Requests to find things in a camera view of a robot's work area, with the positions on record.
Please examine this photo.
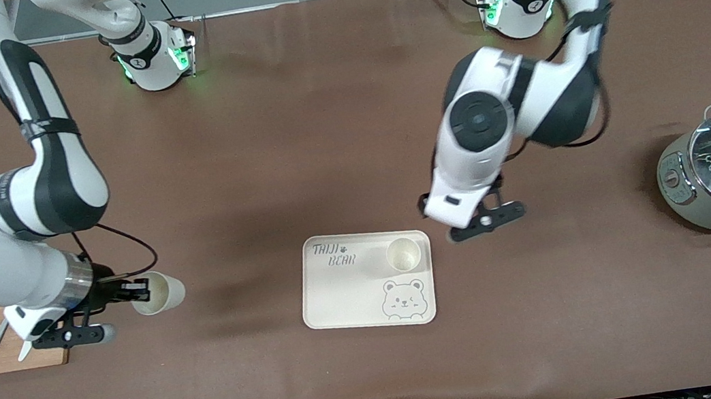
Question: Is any white paper cup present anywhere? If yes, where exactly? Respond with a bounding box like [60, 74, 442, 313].
[129, 267, 189, 318]
[383, 235, 424, 274]

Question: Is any cream bear print tray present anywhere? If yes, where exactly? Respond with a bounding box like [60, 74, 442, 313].
[293, 221, 442, 340]

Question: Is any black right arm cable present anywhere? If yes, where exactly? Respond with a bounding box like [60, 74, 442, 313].
[0, 0, 161, 296]

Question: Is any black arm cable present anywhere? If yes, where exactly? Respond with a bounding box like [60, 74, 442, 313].
[480, 0, 639, 163]
[0, 0, 161, 296]

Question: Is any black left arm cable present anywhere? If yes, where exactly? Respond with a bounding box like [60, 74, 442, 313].
[480, 0, 639, 163]

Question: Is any black right base cable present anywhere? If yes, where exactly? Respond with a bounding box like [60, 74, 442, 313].
[146, 0, 179, 25]

